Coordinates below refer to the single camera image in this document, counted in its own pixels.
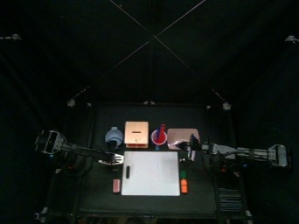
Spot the pink square tray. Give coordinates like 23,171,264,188
166,128,202,151

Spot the orange toy carrot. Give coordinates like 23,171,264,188
179,170,190,194

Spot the printed label sticker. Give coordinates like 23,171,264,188
216,187,243,214

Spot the wooden toy box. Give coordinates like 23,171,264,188
124,121,150,149

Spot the thin diagonal frame cord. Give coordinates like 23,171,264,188
69,0,207,103
107,0,231,106

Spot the red spatula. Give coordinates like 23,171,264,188
154,123,167,151

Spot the pink cup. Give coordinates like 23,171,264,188
150,129,168,146

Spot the white cutting board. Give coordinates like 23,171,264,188
120,150,183,197

